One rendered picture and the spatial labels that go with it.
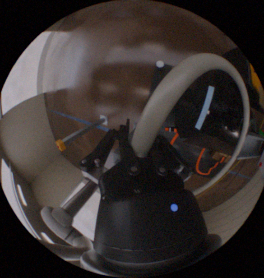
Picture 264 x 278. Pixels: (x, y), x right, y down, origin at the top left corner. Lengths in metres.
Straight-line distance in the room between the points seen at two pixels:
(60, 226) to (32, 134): 5.97
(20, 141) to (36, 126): 1.51
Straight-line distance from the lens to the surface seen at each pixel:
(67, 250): 0.31
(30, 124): 6.14
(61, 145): 1.25
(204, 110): 0.62
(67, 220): 0.57
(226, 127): 0.74
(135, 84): 1.42
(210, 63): 0.15
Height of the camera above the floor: 1.33
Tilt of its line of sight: 54 degrees down
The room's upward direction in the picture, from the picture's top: 144 degrees counter-clockwise
